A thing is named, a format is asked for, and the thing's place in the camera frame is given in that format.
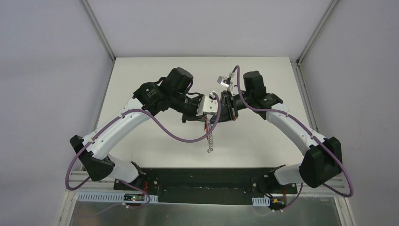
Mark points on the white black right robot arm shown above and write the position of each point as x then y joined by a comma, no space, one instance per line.
321,156

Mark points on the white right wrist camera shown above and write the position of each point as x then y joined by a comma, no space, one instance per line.
226,81

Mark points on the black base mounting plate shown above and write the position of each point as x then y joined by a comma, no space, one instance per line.
225,186

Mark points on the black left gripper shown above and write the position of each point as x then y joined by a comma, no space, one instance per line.
195,111

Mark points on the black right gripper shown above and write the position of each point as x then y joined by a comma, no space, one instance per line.
227,106

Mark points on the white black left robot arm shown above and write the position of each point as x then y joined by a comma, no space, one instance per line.
171,92

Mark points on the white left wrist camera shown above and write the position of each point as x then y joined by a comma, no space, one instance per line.
208,104

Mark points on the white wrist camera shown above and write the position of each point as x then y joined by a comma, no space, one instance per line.
208,104
226,81

